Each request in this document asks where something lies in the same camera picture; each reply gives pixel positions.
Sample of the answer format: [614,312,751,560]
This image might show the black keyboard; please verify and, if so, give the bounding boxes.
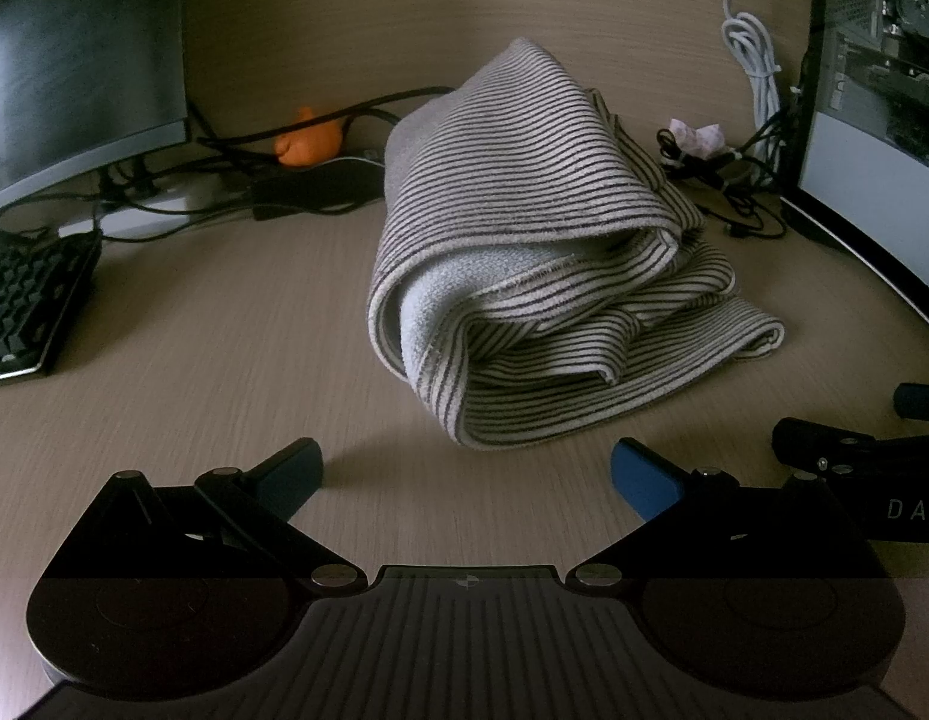
[0,229,104,388]

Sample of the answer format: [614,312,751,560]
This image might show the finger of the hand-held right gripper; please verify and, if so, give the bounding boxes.
[772,418,876,476]
[894,382,929,421]

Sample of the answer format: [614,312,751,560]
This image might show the white power strip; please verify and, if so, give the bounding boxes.
[58,174,250,238]

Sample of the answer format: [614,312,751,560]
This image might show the striped beige garment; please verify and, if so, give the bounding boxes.
[365,36,787,451]

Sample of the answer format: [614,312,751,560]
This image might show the orange toy figure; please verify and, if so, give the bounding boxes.
[275,106,347,168]

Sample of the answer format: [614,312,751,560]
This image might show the curved computer monitor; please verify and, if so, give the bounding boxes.
[0,0,193,220]

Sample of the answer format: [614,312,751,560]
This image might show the white power cable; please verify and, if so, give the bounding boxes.
[720,0,785,166]

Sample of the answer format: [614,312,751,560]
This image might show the glass-sided computer case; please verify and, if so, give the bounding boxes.
[780,0,929,335]

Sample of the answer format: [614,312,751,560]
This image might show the black cable bundle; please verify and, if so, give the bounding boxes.
[97,86,794,242]

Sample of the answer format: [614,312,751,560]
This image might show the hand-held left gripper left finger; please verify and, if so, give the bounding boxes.
[48,437,364,597]

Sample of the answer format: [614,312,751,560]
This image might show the black power adapter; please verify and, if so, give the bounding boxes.
[250,160,388,223]

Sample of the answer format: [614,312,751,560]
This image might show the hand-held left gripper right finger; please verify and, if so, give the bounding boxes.
[570,437,882,597]

